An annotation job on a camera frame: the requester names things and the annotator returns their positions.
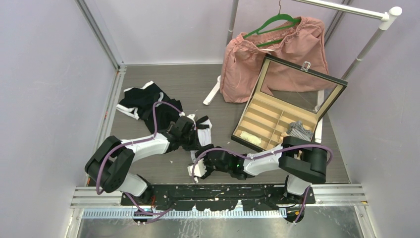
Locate black compartment storage box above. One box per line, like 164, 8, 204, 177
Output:
231, 55, 348, 152

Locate cream rolled underwear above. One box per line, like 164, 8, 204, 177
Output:
240, 131, 262, 146

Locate grey striped rolled underwear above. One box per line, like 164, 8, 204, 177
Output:
286, 120, 313, 141

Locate white black-trimmed underwear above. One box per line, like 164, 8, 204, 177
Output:
191, 116, 212, 162

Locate green clothes hanger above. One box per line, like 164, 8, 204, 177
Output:
243, 0, 302, 48

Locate white metal clothes rack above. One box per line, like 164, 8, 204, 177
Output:
203, 0, 403, 144

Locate black white-trimmed underwear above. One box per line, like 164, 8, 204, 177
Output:
116, 81, 183, 133

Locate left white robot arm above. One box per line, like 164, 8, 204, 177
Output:
85, 114, 200, 205

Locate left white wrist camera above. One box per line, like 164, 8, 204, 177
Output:
179, 112, 197, 122

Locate pink hanging shorts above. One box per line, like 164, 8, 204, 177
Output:
219, 16, 333, 103

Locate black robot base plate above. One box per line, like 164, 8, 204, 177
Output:
121, 183, 304, 211

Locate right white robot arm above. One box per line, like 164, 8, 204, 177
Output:
188, 136, 333, 203

